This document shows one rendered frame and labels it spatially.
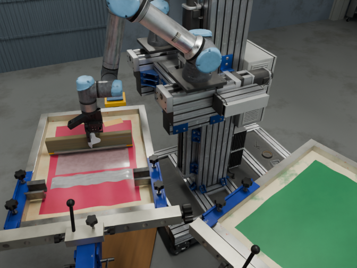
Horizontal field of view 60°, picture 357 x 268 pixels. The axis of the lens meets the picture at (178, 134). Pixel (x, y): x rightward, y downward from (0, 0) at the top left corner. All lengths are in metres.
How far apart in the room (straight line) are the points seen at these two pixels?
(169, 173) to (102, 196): 1.20
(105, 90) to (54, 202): 0.52
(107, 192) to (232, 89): 0.81
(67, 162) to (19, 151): 1.80
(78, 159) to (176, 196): 0.98
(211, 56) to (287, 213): 0.72
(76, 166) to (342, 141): 2.78
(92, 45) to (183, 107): 3.52
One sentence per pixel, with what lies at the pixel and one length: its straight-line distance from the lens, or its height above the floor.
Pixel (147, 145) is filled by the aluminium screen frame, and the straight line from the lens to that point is 1.55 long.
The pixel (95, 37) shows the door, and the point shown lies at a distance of 4.93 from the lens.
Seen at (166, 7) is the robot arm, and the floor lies 1.47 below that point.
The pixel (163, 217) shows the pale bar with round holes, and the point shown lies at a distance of 1.18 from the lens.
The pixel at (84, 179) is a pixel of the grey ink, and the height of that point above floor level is 0.96.
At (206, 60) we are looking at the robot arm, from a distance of 1.34.
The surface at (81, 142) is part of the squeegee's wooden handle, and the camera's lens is 1.57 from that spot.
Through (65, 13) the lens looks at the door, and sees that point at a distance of 4.77.
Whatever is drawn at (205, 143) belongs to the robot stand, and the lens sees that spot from 2.10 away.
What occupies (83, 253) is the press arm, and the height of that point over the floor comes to 1.04.
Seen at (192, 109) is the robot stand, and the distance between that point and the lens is 1.59.
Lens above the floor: 1.98
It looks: 37 degrees down
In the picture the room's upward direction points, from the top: 1 degrees clockwise
